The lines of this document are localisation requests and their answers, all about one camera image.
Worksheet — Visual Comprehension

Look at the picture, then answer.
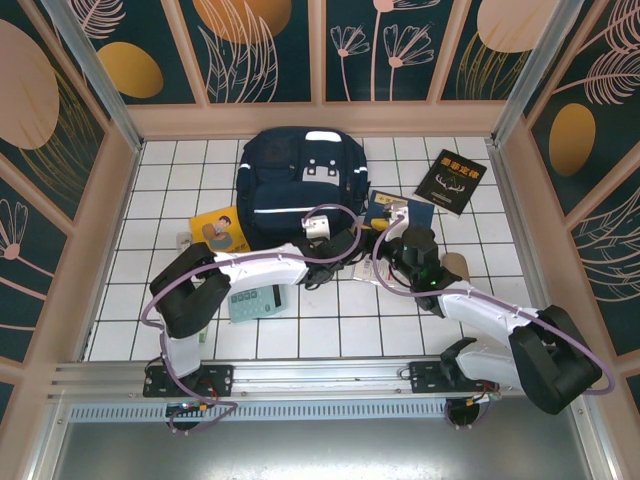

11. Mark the white packaged stationery with label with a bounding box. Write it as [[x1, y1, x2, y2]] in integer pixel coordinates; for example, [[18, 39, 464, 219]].
[[351, 249, 416, 291]]

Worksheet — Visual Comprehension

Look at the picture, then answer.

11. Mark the dark blue book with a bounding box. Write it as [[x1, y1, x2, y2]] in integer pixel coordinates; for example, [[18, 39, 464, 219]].
[[362, 189, 435, 236]]

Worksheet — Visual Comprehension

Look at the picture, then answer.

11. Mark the black Murphy's law book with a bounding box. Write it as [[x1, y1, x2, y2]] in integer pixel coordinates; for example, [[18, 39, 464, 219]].
[[412, 148, 488, 219]]

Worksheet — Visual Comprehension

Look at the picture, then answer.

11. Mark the navy blue backpack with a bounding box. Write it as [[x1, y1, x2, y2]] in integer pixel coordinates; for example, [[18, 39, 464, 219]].
[[235, 127, 371, 251]]

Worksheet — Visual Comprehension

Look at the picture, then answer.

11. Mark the teal desk calculator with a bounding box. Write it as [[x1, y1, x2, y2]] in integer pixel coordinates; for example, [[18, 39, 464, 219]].
[[228, 284, 287, 324]]

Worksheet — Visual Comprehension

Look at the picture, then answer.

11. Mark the yellow paperback book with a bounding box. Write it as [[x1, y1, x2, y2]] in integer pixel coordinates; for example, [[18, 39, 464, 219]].
[[188, 204, 251, 254]]

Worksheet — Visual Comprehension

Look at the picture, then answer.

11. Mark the grey metal plate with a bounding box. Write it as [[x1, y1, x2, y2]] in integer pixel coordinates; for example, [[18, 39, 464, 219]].
[[49, 422, 614, 480]]

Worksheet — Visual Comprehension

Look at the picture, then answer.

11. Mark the small green circuit board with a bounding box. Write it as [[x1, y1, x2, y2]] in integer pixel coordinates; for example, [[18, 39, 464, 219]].
[[166, 401, 211, 417]]

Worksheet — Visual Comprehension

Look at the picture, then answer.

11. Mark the aluminium side rail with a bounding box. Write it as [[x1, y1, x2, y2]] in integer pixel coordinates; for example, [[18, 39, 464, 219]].
[[485, 141, 619, 480]]

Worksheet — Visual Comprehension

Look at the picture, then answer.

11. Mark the aluminium mounting rail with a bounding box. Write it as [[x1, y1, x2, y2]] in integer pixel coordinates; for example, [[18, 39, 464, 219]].
[[47, 355, 591, 401]]

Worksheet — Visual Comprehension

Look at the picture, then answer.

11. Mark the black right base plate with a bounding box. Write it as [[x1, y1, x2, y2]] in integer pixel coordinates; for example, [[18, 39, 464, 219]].
[[409, 359, 501, 396]]

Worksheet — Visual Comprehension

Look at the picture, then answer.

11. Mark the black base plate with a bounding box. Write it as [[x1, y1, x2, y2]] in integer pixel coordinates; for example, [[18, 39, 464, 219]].
[[143, 363, 235, 399], [409, 359, 501, 396]]

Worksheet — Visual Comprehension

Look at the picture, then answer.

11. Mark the grey slotted cable duct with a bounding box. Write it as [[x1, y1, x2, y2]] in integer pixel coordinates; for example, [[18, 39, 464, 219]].
[[67, 402, 576, 424]]

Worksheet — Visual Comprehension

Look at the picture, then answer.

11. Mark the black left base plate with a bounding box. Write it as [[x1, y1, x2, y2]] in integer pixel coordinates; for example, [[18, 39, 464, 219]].
[[143, 363, 235, 399]]

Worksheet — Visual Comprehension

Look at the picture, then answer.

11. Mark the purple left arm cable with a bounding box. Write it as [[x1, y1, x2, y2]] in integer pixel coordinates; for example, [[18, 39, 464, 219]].
[[142, 202, 362, 436]]

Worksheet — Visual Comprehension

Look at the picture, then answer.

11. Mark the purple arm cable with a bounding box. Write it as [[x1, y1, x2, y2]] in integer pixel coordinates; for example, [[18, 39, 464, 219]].
[[372, 214, 616, 431], [142, 202, 362, 436]]

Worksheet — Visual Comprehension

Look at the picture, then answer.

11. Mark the aluminium frame post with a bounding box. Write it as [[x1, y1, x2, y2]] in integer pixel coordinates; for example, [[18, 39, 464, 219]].
[[489, 0, 586, 149], [39, 0, 146, 154]]

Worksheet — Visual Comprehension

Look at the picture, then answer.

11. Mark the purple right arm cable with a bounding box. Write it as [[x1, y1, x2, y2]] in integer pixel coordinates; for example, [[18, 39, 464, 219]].
[[372, 214, 616, 431]]

